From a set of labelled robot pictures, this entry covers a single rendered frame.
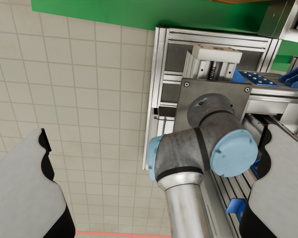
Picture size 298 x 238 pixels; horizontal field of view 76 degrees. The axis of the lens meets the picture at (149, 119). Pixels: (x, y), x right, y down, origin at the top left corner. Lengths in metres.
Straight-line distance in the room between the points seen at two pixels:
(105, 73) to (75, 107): 0.45
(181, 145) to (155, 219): 2.52
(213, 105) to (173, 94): 0.95
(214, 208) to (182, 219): 0.45
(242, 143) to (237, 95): 0.24
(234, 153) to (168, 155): 0.15
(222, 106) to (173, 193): 0.29
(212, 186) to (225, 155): 0.50
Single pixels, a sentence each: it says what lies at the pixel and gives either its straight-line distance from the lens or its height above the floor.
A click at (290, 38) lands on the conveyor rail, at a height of 0.60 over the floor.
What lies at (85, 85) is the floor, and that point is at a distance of 1.79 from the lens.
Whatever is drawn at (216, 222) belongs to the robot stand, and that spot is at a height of 1.17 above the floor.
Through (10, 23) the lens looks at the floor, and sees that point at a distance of 1.91.
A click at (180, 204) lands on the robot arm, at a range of 0.45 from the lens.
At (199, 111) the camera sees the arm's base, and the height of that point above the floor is 1.09.
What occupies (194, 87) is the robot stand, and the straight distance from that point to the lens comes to 0.62.
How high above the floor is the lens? 1.60
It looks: 61 degrees down
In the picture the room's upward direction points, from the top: 180 degrees counter-clockwise
